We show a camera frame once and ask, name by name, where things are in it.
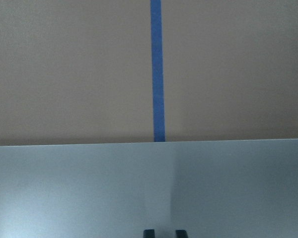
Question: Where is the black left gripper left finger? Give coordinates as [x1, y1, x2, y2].
[143, 229, 155, 238]

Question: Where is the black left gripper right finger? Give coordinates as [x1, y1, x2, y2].
[175, 230, 188, 238]

